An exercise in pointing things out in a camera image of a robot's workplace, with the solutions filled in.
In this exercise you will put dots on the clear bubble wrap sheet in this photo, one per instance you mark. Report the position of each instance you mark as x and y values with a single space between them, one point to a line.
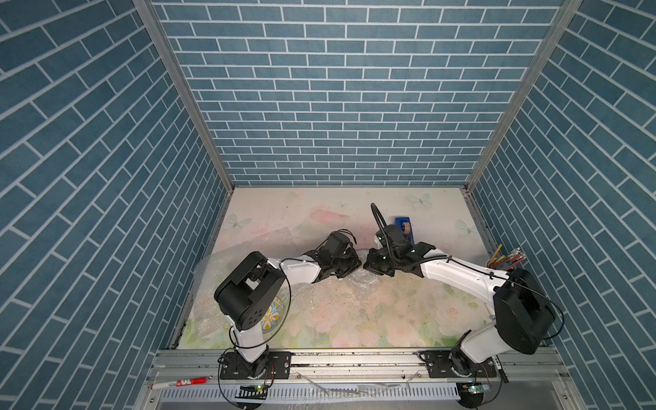
333 313

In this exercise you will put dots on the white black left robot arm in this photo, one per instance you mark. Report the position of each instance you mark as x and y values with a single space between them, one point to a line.
247 293

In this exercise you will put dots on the red white marker pen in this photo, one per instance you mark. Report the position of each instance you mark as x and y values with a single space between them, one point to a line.
180 383

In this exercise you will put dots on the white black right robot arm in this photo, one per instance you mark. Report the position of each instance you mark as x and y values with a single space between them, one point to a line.
521 313

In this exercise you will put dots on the clear tape roll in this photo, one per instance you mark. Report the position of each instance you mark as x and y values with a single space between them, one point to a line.
406 228

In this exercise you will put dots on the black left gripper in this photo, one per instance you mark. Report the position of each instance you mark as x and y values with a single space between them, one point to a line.
354 263

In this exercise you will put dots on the aluminium corner frame post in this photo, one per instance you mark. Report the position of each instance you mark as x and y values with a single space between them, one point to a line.
561 21
154 27

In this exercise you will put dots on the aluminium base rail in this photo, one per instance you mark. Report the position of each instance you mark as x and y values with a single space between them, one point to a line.
370 364

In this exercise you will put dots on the bundle of coloured pencils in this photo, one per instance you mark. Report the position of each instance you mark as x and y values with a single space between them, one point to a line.
498 257

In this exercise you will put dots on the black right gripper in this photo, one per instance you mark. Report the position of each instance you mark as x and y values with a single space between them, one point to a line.
369 262

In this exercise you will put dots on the aluminium corner frame post left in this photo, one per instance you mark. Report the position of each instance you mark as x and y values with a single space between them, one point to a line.
154 27

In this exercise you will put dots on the blue tape dispenser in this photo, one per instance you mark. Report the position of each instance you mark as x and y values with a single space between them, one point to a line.
399 221

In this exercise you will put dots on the aluminium corner frame post right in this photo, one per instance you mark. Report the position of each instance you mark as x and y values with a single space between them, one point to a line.
561 21

